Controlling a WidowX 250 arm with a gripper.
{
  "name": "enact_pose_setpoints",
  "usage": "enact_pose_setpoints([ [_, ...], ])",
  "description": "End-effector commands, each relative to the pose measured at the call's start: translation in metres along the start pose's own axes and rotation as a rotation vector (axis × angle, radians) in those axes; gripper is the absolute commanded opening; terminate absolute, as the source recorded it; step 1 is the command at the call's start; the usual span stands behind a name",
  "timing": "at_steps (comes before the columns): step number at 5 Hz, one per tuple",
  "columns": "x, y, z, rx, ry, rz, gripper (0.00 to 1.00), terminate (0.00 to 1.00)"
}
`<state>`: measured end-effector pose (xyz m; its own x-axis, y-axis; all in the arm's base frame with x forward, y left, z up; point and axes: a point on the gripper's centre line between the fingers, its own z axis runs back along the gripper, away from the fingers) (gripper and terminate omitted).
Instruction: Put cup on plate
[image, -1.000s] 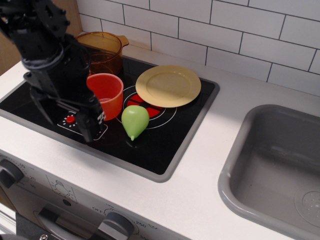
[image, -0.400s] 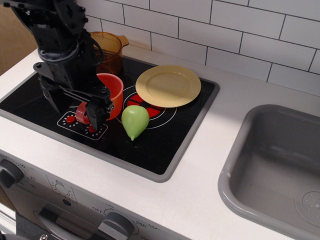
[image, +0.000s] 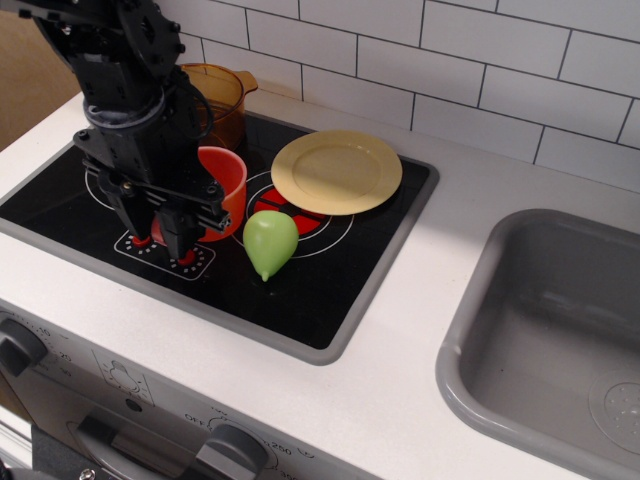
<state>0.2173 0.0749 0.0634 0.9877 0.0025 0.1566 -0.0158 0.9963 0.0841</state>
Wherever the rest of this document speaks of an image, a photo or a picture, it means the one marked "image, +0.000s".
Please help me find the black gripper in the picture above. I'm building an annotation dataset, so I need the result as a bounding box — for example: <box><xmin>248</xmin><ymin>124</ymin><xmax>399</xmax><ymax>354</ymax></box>
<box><xmin>74</xmin><ymin>69</ymin><xmax>212</xmax><ymax>260</ymax></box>

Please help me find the red plastic cup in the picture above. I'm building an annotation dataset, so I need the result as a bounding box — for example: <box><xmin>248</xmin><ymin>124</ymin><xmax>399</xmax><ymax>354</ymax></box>
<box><xmin>151</xmin><ymin>146</ymin><xmax>247</xmax><ymax>247</ymax></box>

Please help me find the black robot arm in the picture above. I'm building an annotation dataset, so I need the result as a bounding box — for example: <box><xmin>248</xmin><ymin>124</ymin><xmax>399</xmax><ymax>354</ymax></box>
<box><xmin>1</xmin><ymin>1</ymin><xmax>231</xmax><ymax>260</ymax></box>

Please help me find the yellow plastic plate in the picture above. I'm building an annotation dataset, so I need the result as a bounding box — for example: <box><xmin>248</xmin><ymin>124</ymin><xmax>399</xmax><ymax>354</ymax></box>
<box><xmin>271</xmin><ymin>130</ymin><xmax>403</xmax><ymax>216</ymax></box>

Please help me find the green plastic pear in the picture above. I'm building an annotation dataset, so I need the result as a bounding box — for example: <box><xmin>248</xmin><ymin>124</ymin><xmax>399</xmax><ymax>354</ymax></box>
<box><xmin>243</xmin><ymin>210</ymin><xmax>299</xmax><ymax>282</ymax></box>

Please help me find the amber transparent pot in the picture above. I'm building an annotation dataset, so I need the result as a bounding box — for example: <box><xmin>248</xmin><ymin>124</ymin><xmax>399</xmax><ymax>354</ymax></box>
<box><xmin>181</xmin><ymin>64</ymin><xmax>258</xmax><ymax>150</ymax></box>

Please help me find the black toy stovetop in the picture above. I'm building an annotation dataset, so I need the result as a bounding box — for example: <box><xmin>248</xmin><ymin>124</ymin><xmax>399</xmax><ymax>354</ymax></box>
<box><xmin>1</xmin><ymin>115</ymin><xmax>439</xmax><ymax>365</ymax></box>

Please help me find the wooden side panel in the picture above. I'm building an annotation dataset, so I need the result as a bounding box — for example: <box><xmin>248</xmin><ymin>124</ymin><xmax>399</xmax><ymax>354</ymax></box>
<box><xmin>1</xmin><ymin>12</ymin><xmax>80</xmax><ymax>148</ymax></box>

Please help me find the left grey oven knob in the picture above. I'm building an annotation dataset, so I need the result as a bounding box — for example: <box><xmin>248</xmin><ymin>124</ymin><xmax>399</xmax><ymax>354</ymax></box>
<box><xmin>1</xmin><ymin>318</ymin><xmax>47</xmax><ymax>377</ymax></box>

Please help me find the grey oven knob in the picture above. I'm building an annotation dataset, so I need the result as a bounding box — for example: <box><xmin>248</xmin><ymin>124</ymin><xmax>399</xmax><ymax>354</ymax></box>
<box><xmin>1</xmin><ymin>318</ymin><xmax>47</xmax><ymax>377</ymax></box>
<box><xmin>196</xmin><ymin>424</ymin><xmax>268</xmax><ymax>480</ymax></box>

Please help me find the right grey oven knob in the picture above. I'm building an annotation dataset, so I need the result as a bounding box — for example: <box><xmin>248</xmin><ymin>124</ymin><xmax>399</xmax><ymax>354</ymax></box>
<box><xmin>196</xmin><ymin>424</ymin><xmax>268</xmax><ymax>480</ymax></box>

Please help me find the grey sink basin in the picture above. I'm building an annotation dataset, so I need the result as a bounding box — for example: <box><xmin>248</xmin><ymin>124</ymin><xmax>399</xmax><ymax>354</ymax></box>
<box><xmin>436</xmin><ymin>210</ymin><xmax>639</xmax><ymax>479</ymax></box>

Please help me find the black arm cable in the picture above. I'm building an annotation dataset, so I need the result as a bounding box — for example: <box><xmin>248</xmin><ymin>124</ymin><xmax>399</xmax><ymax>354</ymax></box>
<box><xmin>179</xmin><ymin>79</ymin><xmax>215</xmax><ymax>144</ymax></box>

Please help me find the grey oven door handle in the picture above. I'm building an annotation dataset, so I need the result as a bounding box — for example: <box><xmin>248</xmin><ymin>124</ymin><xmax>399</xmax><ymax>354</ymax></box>
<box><xmin>74</xmin><ymin>417</ymin><xmax>206</xmax><ymax>479</ymax></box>

